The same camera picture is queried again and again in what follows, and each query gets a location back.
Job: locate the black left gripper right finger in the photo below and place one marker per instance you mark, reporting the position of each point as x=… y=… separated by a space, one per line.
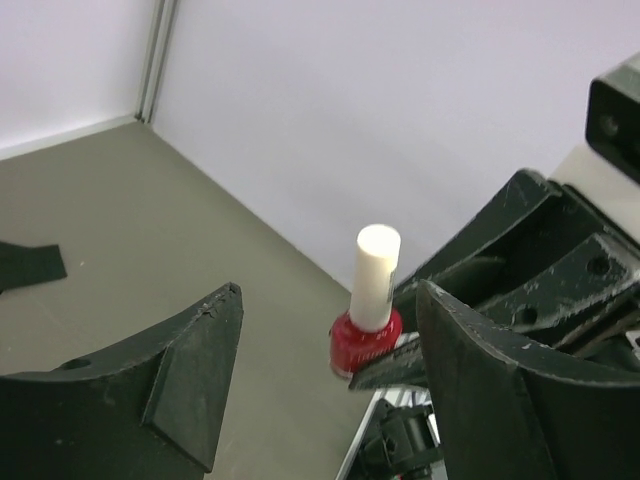
x=509 y=407

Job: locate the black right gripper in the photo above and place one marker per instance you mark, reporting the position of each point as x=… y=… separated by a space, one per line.
x=571 y=283

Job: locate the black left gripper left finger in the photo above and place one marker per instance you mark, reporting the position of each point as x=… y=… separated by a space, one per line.
x=150 y=406

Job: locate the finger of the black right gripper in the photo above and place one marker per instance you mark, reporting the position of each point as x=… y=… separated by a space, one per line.
x=403 y=366

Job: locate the red nail polish bottle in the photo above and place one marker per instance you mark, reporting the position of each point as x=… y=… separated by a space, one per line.
x=351 y=347

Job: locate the white nail polish cap brush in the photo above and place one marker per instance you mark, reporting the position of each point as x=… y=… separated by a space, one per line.
x=377 y=255

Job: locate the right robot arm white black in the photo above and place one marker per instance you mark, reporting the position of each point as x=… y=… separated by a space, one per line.
x=404 y=442

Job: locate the black cloth garment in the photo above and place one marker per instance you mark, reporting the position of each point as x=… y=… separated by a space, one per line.
x=23 y=266

